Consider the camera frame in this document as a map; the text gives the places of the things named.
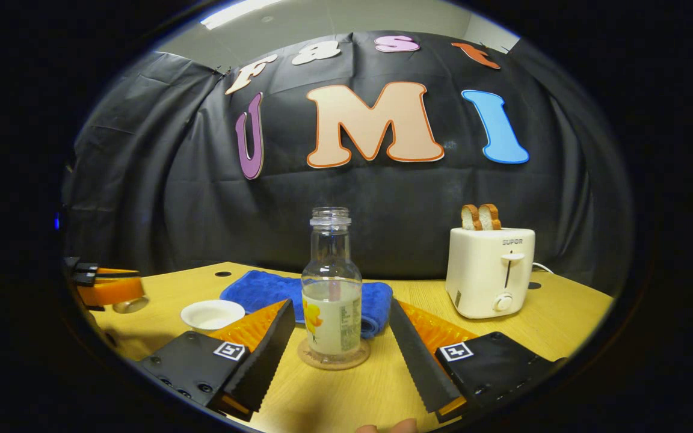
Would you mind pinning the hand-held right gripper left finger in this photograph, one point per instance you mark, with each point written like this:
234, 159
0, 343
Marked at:
262, 355

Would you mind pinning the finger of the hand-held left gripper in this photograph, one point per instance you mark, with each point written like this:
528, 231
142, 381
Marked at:
112, 290
91, 267

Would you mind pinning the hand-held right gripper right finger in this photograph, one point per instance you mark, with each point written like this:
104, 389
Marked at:
421, 361

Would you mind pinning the cream teacup lid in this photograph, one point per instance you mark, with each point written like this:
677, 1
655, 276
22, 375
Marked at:
131, 305

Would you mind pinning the cream ceramic teacup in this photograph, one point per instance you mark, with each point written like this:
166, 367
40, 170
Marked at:
212, 314

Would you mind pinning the round cork coaster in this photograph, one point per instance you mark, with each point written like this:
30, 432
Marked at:
334, 362

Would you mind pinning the clear glass water bottle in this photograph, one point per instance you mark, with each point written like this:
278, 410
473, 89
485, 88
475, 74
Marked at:
331, 313

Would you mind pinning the blue folded towel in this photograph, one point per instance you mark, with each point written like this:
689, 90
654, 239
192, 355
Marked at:
262, 288

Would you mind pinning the white toaster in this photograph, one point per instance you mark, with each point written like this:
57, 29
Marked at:
485, 276

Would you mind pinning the black backdrop cloth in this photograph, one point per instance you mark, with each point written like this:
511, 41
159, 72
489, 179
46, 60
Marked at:
154, 180

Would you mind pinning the brown toast slice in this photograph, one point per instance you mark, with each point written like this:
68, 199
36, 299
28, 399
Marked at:
470, 218
491, 216

